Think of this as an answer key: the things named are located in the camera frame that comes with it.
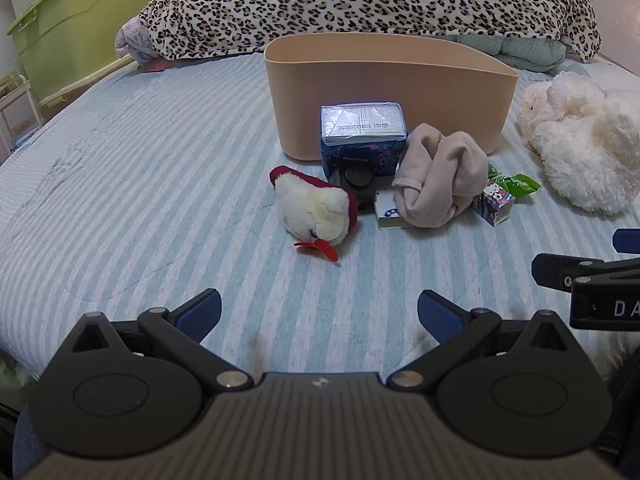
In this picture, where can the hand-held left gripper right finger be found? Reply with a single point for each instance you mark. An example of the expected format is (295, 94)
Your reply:
(439, 316)

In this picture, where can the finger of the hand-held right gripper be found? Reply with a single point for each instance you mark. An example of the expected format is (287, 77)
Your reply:
(627, 241)
(552, 270)

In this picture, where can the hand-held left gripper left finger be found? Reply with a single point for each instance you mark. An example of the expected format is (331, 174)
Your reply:
(201, 313)

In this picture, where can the small purple printed box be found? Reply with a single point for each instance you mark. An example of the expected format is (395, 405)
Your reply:
(492, 203)

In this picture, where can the green snack wrapper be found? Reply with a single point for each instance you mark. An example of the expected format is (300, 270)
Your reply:
(521, 185)

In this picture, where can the white plush rabbit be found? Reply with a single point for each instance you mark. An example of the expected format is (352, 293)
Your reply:
(585, 150)

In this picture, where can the small white box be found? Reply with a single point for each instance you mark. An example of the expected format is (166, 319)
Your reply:
(387, 211)

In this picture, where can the beige sock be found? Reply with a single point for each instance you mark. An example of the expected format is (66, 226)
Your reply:
(435, 180)

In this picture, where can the blue striped bed sheet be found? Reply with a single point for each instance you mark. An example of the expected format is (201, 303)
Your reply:
(125, 185)

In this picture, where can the white and red plush chicken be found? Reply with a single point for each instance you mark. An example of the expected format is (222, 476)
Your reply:
(315, 210)

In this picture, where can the small black round device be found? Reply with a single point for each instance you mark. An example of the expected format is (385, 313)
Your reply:
(356, 180)

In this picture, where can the blue tissue pack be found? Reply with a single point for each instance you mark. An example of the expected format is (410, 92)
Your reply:
(360, 122)

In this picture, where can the grey-green quilt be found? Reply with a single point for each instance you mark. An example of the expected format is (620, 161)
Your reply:
(525, 52)

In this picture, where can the beige plastic basket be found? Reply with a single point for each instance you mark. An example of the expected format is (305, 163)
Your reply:
(380, 80)

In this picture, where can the white rack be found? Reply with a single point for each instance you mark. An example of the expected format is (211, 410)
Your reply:
(22, 92)

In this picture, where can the pink cloth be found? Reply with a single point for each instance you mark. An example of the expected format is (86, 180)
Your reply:
(127, 35)

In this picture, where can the green plastic storage box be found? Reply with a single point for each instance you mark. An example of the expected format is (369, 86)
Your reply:
(75, 35)

